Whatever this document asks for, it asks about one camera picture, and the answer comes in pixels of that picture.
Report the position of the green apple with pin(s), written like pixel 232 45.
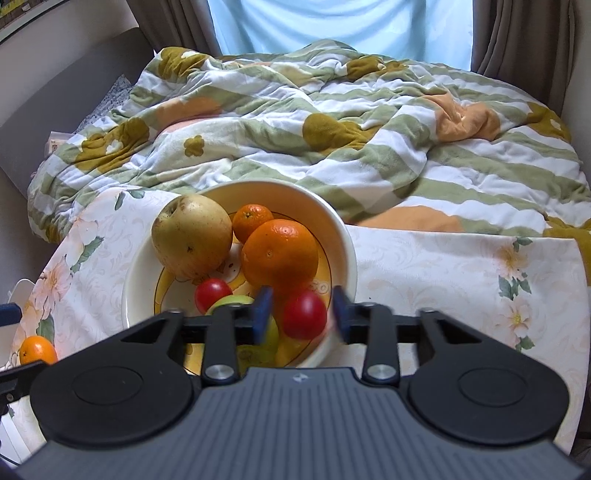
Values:
pixel 265 349

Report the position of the small white box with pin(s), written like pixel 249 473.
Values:
pixel 54 143

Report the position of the green striped floral blanket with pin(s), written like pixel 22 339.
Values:
pixel 369 138

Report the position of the large orange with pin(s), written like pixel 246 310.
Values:
pixel 279 256
pixel 37 350

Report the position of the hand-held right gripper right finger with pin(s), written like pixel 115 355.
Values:
pixel 342 316

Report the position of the large yellow apple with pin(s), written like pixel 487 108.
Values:
pixel 191 235

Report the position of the red cherry tomato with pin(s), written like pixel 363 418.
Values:
pixel 211 295
pixel 304 316

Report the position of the cream bowl with yellow inside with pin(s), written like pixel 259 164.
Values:
pixel 330 221

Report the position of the small mandarin orange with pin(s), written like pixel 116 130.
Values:
pixel 253 221

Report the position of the patterned grey pillow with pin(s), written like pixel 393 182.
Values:
pixel 106 101

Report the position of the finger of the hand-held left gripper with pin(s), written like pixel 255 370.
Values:
pixel 18 381
pixel 9 314

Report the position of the grey headboard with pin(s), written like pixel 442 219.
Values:
pixel 46 78

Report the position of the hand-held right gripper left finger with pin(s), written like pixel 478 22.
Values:
pixel 262 316

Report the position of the light blue window cloth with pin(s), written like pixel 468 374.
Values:
pixel 323 23

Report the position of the brown curtain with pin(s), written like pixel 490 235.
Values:
pixel 175 23
pixel 521 46

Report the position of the floral tablecloth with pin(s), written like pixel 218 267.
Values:
pixel 438 277

